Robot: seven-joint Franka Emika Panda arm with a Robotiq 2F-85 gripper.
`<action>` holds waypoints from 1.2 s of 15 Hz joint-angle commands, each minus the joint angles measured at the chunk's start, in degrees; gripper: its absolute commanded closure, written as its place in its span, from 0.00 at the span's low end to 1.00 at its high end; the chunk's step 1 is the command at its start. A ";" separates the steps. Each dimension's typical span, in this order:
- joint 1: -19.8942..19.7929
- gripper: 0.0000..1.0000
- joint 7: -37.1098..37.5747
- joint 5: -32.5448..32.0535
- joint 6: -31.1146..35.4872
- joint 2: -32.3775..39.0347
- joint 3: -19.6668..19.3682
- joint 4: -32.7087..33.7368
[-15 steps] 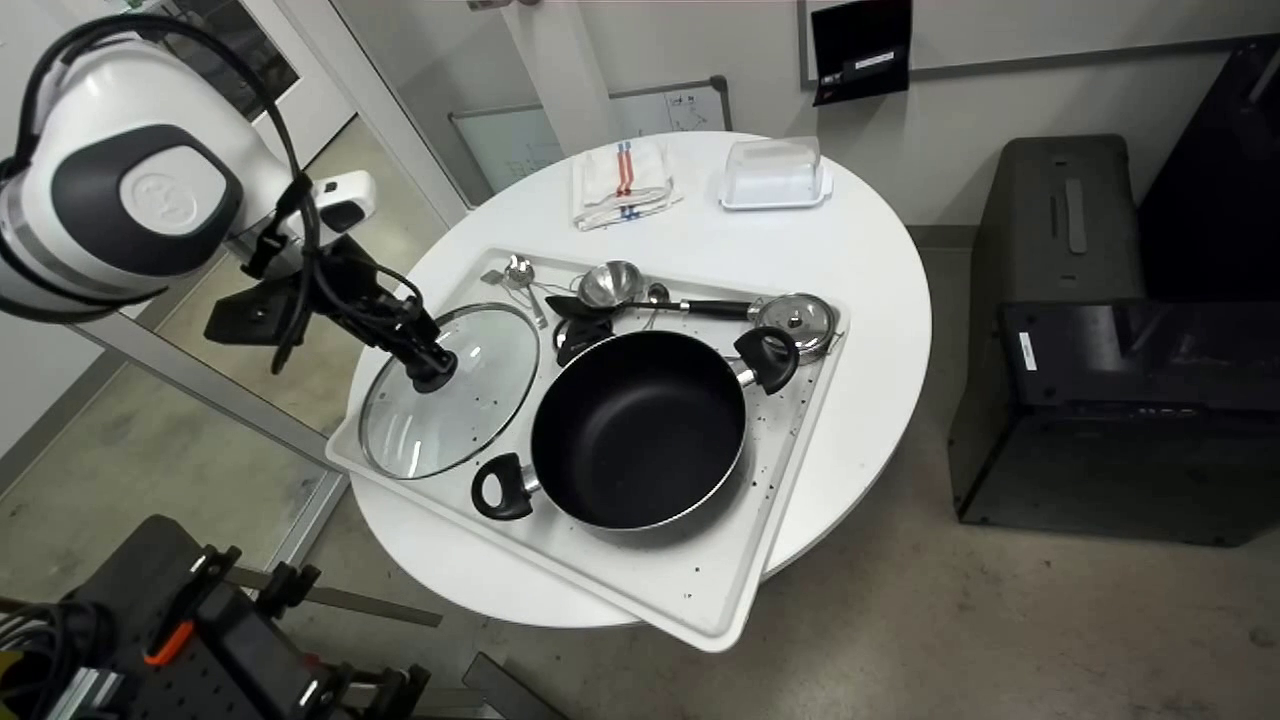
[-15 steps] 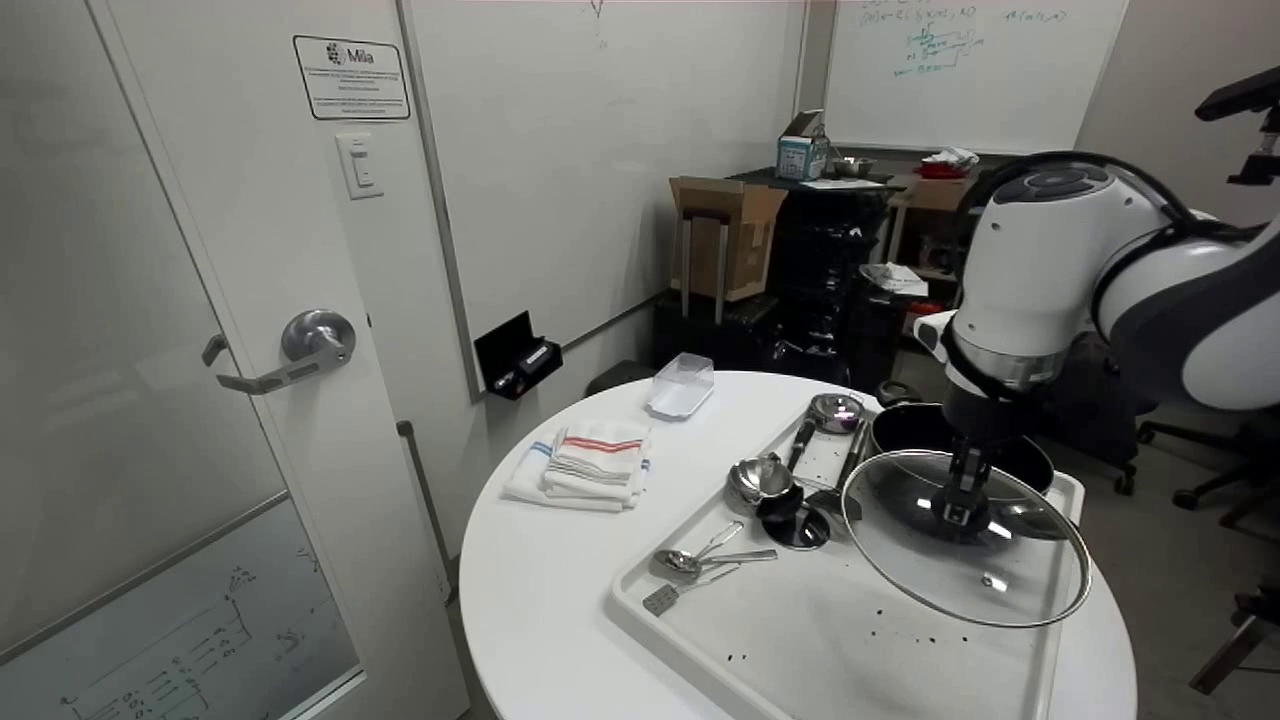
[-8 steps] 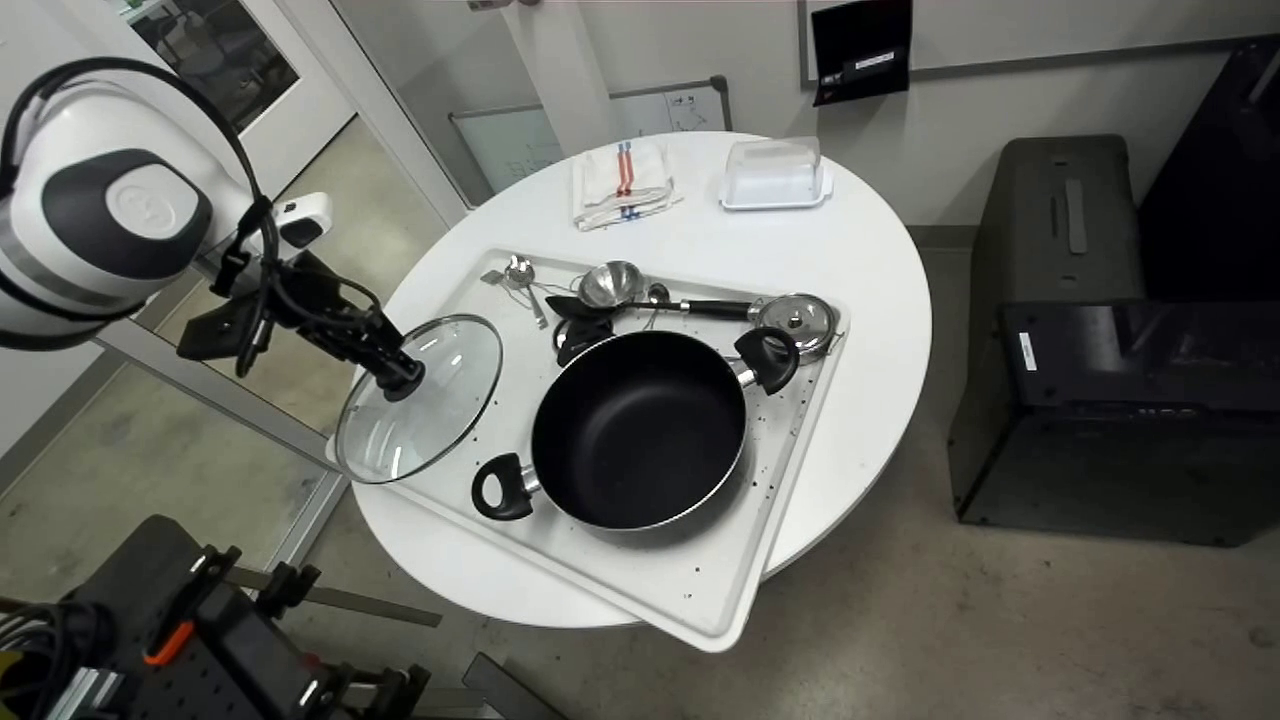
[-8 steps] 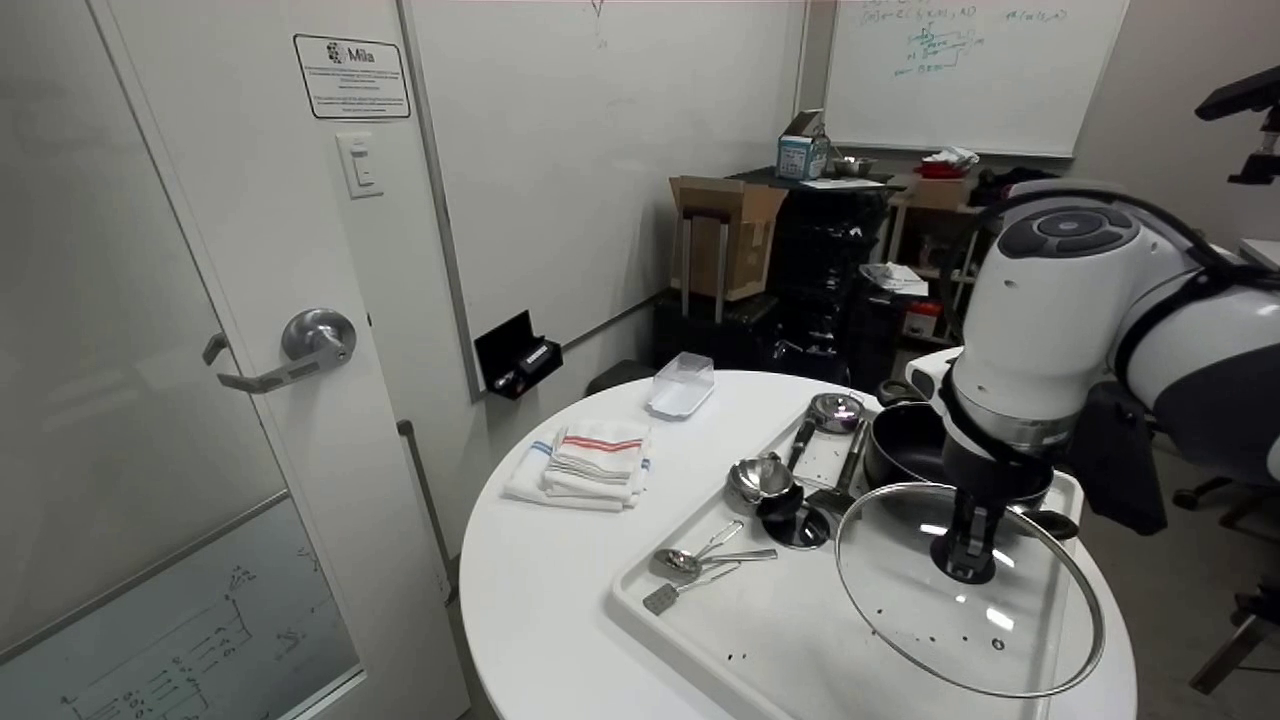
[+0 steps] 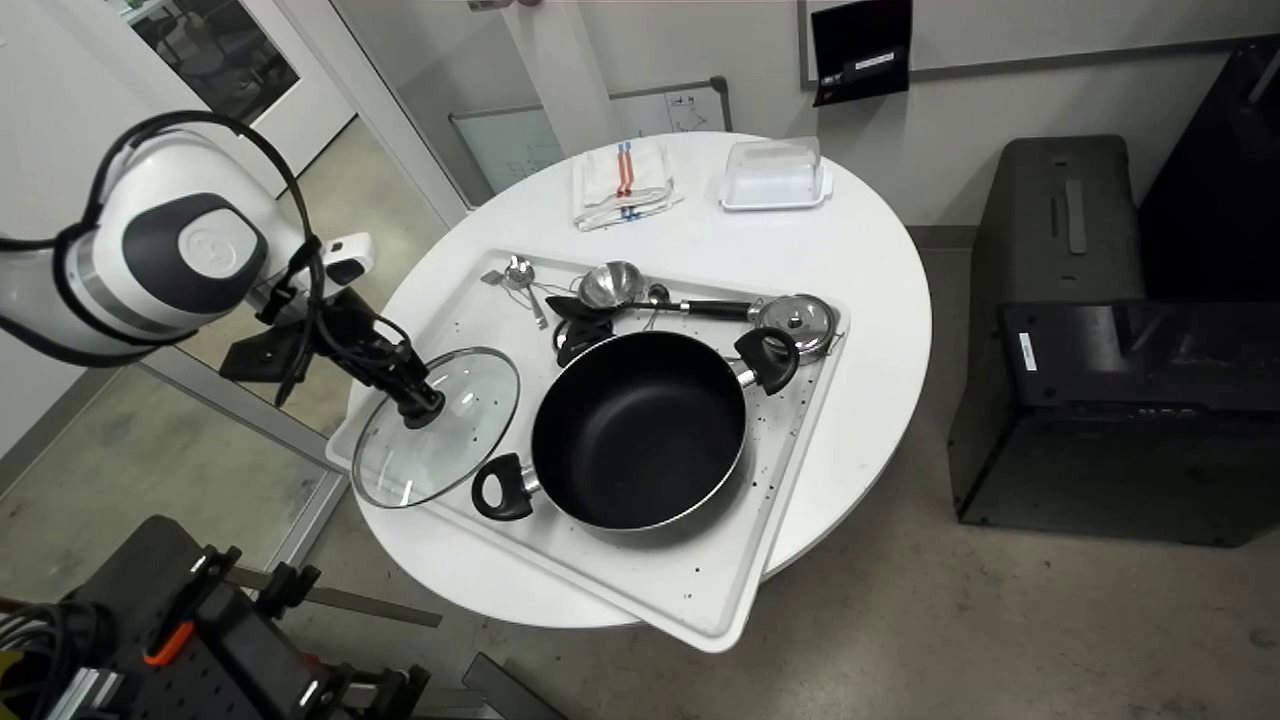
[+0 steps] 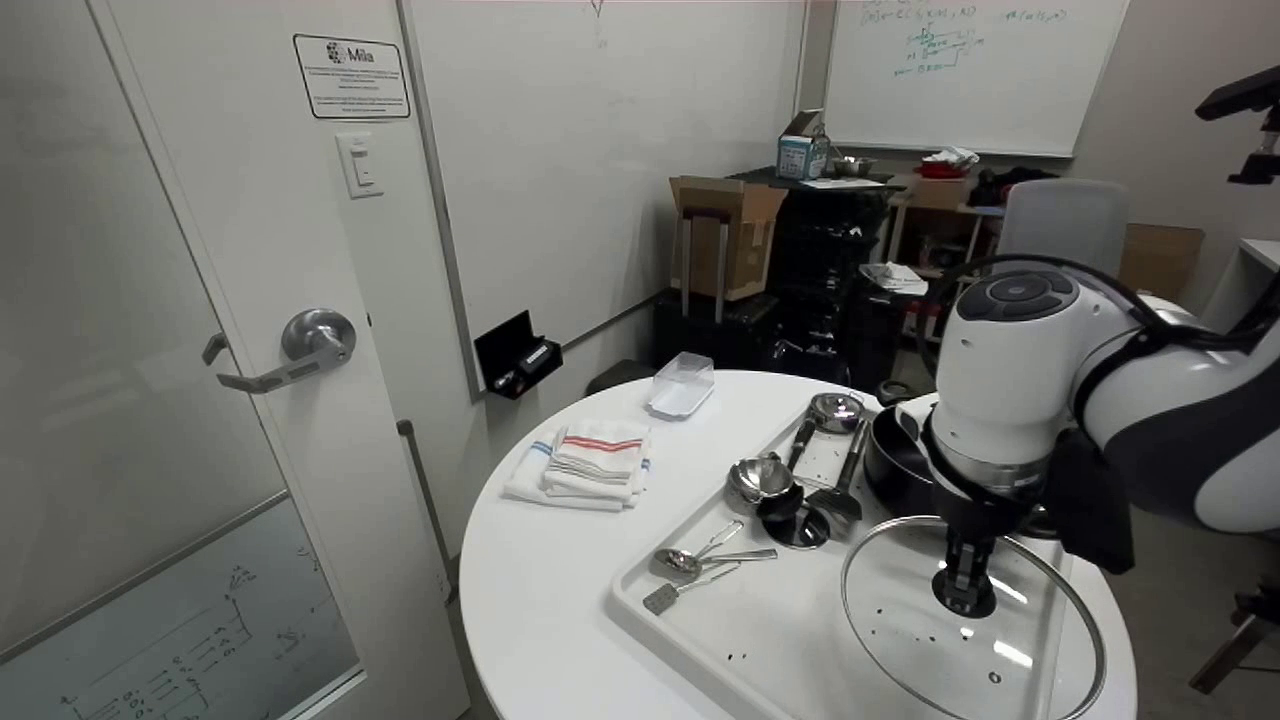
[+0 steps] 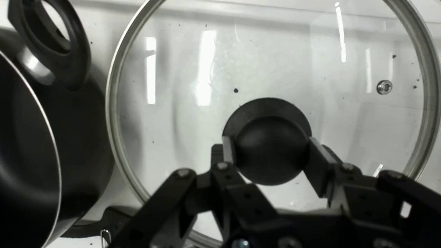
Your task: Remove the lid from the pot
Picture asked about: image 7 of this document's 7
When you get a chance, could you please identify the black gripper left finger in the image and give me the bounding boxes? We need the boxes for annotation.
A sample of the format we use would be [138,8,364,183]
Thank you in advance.
[109,136,278,248]

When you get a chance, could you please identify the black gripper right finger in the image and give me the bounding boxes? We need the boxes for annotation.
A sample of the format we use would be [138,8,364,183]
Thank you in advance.
[304,137,441,248]

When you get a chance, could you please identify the glass lid with black knob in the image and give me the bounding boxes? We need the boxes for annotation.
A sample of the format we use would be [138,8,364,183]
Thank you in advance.
[105,0,441,248]

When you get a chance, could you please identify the white plastic tray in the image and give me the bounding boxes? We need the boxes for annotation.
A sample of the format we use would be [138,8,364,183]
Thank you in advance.
[0,0,441,248]

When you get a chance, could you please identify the black pot with loop handles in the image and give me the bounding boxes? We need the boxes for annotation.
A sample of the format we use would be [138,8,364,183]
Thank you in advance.
[0,0,116,248]

